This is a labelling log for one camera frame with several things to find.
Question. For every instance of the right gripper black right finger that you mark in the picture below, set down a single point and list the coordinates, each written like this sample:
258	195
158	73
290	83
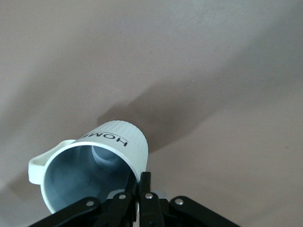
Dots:
149	210

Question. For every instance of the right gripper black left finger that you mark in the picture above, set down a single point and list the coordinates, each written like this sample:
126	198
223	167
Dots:
120	210

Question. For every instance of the white ribbed HOME mug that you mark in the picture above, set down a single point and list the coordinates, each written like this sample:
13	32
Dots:
71	175

